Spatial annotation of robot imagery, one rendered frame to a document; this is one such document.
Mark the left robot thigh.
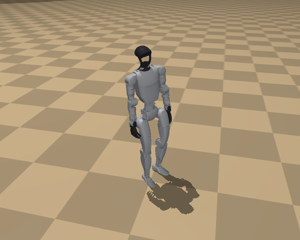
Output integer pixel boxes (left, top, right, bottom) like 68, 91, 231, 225
155, 107, 170, 148

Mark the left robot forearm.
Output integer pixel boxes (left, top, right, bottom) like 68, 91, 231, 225
161, 91, 171, 110

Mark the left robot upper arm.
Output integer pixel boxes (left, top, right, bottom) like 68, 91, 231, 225
155, 65, 169, 94

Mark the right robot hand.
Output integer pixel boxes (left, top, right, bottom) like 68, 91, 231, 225
129, 121, 141, 139

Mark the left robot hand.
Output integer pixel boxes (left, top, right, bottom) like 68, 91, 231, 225
165, 106, 172, 124

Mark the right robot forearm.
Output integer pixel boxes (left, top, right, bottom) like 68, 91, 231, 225
127, 99, 137, 126

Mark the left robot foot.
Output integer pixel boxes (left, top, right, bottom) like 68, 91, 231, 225
152, 163, 169, 176

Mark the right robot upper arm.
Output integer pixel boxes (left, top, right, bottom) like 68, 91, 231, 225
124, 73, 138, 107

